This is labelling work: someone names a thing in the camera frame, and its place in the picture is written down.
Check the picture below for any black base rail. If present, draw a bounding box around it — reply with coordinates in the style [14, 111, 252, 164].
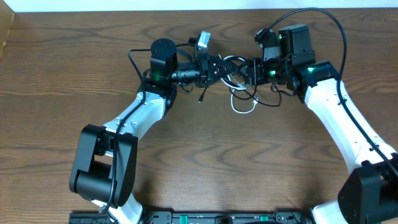
[68, 210, 315, 224]

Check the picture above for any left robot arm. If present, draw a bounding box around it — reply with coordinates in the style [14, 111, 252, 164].
[69, 38, 238, 223]

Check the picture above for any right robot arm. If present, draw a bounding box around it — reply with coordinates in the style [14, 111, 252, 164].
[243, 24, 397, 223]

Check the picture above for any white usb cable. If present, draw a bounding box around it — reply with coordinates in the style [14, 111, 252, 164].
[221, 55, 259, 114]

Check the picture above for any black usb cable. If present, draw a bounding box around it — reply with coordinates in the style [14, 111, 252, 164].
[198, 55, 283, 108]

